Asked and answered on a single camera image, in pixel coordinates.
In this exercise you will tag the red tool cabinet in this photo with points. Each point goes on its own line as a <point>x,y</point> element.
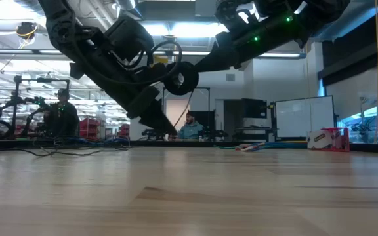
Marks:
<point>124,130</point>
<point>90,129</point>

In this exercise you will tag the red tape dispenser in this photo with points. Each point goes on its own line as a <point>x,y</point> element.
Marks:
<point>341,141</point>

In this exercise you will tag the long ceiling light bar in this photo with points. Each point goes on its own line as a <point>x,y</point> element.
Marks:
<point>12,51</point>

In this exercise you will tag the bundle of coloured tubes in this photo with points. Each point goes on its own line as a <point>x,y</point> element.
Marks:
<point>294,142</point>

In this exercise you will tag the grey wall vent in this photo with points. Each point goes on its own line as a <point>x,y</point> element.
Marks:
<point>230,77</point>

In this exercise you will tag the black robot station frame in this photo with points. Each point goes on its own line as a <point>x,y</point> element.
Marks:
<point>208,98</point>
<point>41,80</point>

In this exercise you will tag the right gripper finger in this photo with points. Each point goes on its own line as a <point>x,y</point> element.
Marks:
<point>243,64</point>
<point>222,59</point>

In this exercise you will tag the person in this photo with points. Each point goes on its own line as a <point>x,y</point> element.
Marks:
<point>190,129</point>
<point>62,118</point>

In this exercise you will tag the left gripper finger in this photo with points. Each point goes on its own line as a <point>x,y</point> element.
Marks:
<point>153,111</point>
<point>156,128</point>

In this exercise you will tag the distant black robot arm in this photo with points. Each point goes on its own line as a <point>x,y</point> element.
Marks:
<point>217,133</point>
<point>153,133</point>

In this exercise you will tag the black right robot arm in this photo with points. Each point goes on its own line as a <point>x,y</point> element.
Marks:
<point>323,13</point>

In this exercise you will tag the black monitor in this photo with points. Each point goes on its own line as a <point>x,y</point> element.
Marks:
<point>254,108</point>

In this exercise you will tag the whiteboard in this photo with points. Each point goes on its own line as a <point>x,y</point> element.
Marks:
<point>304,116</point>

